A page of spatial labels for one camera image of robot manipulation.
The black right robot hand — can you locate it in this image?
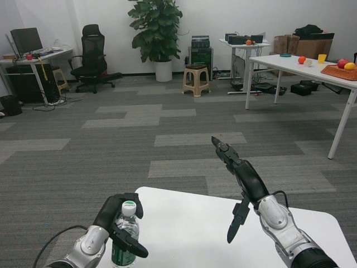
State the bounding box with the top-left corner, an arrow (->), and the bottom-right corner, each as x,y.
211,136 -> 270,245

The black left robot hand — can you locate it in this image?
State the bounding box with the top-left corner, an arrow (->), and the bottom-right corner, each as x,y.
93,192 -> 149,259

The clear water bottle white cap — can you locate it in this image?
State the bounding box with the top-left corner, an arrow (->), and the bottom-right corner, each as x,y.
110,200 -> 140,268

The flat black equipment on floor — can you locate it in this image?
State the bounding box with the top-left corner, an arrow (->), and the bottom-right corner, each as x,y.
252,83 -> 288,95

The black case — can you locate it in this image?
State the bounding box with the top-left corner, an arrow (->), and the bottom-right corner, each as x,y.
290,83 -> 312,96
300,80 -> 320,92

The large white table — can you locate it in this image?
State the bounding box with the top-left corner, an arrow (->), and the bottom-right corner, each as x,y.
245,54 -> 357,160

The beige plastic stool dark seat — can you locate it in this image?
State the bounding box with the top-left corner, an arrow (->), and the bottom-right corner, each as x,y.
181,63 -> 211,98

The black green equipment cabinet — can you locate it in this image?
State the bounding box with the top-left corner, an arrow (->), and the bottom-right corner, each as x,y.
188,46 -> 214,81

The small white standing desk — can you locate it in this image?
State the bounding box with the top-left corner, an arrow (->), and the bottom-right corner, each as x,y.
219,37 -> 272,95

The orange woven tray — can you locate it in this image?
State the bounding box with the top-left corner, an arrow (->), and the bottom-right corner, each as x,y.
320,64 -> 357,81

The brown paper bag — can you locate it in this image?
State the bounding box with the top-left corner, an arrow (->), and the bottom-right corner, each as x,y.
287,34 -> 301,54
273,35 -> 290,54

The wide black box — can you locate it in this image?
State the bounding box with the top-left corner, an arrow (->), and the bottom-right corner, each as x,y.
228,35 -> 250,45

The black waste bin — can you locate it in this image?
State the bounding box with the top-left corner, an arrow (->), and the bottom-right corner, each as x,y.
0,94 -> 23,117

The large cardboard box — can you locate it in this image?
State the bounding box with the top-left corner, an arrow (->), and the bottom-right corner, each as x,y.
292,32 -> 335,60

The black device on cabinet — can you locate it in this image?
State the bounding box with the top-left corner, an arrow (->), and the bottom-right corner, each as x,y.
191,35 -> 210,49

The black cabinet under desk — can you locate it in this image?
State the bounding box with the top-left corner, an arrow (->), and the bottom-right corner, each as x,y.
5,63 -> 61,104

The black cloth bundle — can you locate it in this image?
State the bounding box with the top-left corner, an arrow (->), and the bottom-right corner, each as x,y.
295,24 -> 324,36

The black mesh office chair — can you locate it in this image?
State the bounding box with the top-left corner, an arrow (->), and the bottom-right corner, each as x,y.
68,24 -> 123,94

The white office desk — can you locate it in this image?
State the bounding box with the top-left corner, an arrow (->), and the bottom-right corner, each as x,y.
0,47 -> 74,104

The green plant in white pot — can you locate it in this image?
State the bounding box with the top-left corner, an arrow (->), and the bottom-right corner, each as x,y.
127,0 -> 184,82

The black computer monitor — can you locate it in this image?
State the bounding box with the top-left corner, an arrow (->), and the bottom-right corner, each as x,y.
10,27 -> 44,56

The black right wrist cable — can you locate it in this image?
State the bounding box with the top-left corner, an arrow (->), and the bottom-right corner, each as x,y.
272,190 -> 289,207

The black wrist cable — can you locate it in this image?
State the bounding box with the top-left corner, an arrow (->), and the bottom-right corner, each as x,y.
272,190 -> 289,207
32,224 -> 89,268

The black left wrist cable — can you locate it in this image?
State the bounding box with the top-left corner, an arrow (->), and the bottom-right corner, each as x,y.
32,224 -> 89,268

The yellow hanging strap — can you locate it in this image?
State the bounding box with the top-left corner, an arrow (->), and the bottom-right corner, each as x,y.
40,57 -> 48,82

